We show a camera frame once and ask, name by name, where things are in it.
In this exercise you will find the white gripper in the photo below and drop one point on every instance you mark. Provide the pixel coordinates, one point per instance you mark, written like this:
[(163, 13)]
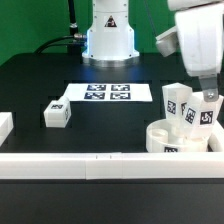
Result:
[(200, 35)]

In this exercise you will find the white front fence bar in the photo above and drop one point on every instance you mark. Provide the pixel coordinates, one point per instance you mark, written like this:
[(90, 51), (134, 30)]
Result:
[(87, 166)]

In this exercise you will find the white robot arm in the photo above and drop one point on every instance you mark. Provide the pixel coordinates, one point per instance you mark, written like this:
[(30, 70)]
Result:
[(180, 5)]

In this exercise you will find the white right fence bar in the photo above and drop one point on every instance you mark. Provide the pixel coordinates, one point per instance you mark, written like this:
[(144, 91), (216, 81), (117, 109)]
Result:
[(216, 140)]

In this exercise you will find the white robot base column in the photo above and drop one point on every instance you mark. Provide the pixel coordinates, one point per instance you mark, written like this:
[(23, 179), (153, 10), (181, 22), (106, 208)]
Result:
[(110, 39)]

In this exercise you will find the white round stool seat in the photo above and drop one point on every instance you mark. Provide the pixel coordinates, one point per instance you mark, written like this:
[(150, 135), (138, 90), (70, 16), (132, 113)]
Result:
[(162, 137)]

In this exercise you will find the white sheet with tags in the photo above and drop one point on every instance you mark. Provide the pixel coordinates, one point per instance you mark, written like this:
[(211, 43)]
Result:
[(96, 92)]

